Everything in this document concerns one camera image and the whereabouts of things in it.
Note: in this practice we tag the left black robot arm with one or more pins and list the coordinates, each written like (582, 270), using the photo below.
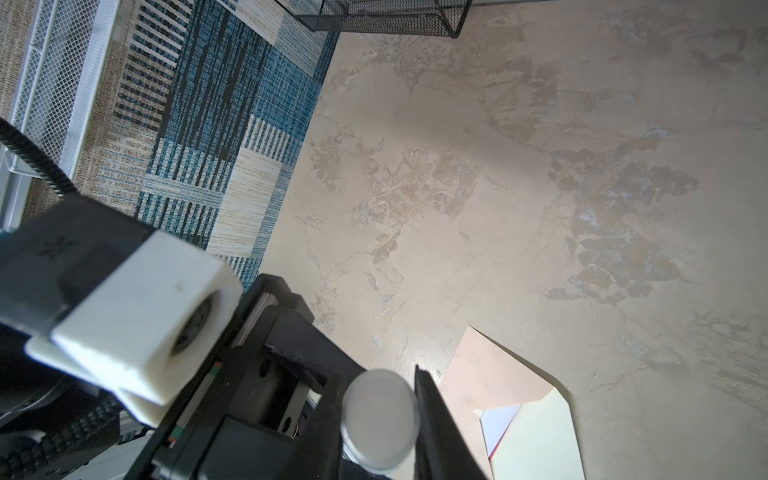
(52, 423)

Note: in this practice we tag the black wire mesh shelf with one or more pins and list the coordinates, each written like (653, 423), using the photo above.
(434, 18)

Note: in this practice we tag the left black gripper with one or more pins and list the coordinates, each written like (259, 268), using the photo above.
(243, 413)

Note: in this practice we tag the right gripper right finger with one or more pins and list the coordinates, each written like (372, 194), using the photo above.
(440, 451)

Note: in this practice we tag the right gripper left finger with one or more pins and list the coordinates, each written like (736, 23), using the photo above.
(317, 455)

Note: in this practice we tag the pale pink envelope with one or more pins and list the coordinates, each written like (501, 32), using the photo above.
(515, 423)

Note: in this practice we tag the white glue stick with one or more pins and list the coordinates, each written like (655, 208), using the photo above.
(380, 421)

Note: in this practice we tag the pink red letter card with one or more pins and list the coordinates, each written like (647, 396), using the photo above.
(494, 424)

